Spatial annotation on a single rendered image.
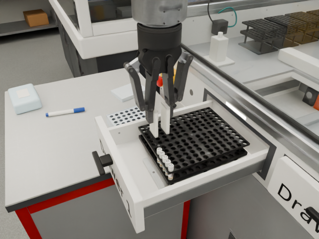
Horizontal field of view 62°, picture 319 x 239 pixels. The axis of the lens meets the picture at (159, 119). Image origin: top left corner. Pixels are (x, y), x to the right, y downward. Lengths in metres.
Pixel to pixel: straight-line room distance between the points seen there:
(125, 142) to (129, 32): 0.74
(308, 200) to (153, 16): 0.45
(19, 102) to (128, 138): 0.49
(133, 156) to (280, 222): 0.40
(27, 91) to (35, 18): 3.21
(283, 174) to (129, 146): 0.38
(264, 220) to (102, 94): 0.75
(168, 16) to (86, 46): 0.93
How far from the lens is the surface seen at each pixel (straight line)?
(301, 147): 0.60
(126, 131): 0.72
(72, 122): 0.99
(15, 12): 4.71
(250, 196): 0.80
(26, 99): 1.10
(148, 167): 0.66
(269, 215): 0.77
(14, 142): 0.97
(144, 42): 0.45
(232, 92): 0.70
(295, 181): 0.62
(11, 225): 1.76
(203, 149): 0.64
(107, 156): 0.61
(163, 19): 0.42
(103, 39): 1.34
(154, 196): 0.55
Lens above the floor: 1.33
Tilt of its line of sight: 37 degrees down
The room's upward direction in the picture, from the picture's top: straight up
